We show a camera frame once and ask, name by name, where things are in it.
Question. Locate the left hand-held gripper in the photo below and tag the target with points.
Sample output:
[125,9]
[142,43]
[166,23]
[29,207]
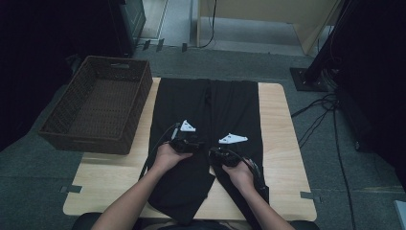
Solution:
[185,143]

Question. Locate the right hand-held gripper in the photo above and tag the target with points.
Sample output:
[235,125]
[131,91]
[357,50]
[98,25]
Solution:
[226,156]

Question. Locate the black pants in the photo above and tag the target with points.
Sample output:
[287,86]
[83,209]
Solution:
[204,102]

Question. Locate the brown wicker basket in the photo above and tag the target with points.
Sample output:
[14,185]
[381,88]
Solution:
[95,105]

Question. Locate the person's left hand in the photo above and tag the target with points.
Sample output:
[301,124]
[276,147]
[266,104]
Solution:
[166,158]

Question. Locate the person's right hand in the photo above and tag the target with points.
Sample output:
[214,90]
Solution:
[241,175]

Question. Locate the grey floor tape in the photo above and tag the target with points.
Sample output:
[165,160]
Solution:
[309,195]
[72,188]

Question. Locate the dark floor tape strip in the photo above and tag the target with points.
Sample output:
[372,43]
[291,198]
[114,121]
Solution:
[160,44]
[146,44]
[184,47]

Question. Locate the black metal stand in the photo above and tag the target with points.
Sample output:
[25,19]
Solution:
[308,80]

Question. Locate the person's legs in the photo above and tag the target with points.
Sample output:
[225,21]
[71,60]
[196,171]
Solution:
[83,223]

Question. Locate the dark cabinet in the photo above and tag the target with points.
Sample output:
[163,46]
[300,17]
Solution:
[134,19]

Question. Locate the black curtain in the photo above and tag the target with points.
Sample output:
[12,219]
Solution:
[383,64]

